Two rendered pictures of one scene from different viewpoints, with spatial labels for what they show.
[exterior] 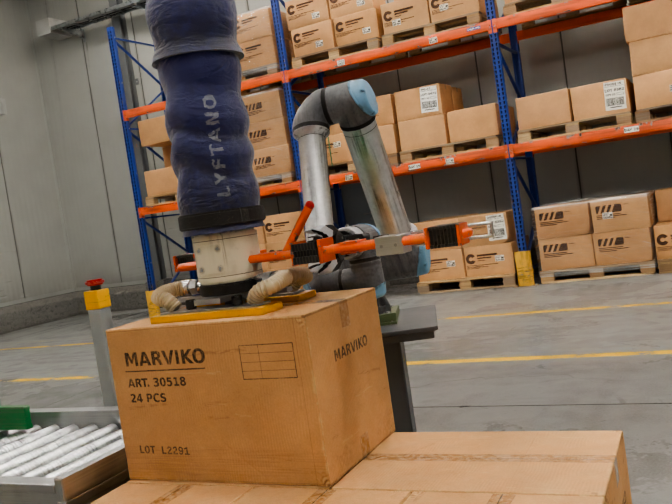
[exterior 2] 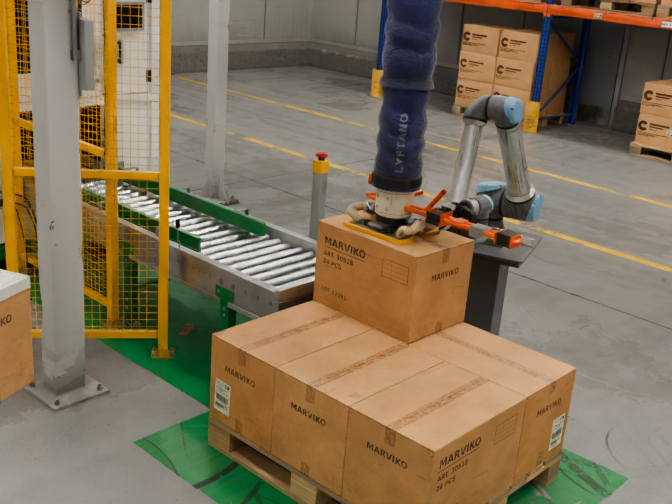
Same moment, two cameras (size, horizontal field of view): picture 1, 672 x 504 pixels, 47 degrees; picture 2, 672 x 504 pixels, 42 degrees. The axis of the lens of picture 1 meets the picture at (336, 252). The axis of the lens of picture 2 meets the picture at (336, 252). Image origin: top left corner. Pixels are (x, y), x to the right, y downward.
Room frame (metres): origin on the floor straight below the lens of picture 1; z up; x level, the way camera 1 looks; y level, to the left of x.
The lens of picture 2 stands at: (-1.72, -0.54, 2.17)
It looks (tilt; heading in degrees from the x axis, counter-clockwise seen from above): 19 degrees down; 16
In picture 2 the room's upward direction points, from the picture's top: 4 degrees clockwise
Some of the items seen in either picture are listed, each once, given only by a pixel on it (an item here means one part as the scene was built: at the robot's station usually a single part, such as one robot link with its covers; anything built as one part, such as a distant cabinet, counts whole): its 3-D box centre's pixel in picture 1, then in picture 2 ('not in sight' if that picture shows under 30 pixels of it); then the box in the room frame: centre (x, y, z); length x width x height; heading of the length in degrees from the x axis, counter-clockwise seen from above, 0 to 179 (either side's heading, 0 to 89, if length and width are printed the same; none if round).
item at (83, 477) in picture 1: (149, 443); (328, 279); (2.19, 0.61, 0.58); 0.70 x 0.03 x 0.06; 154
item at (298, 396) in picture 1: (254, 381); (391, 270); (2.04, 0.27, 0.74); 0.60 x 0.40 x 0.40; 63
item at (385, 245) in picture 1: (393, 244); (480, 231); (1.83, -0.14, 1.07); 0.07 x 0.07 x 0.04; 65
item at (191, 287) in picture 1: (232, 286); (392, 216); (2.03, 0.28, 1.01); 0.34 x 0.25 x 0.06; 65
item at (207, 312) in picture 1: (214, 307); (378, 228); (1.94, 0.32, 0.97); 0.34 x 0.10 x 0.05; 65
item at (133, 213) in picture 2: not in sight; (107, 208); (2.61, 2.10, 0.60); 1.60 x 0.10 x 0.09; 64
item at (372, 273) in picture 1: (365, 279); (475, 229); (2.21, -0.07, 0.96); 0.12 x 0.09 x 0.12; 73
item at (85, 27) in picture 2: not in sight; (77, 52); (1.69, 1.68, 1.62); 0.20 x 0.05 x 0.30; 64
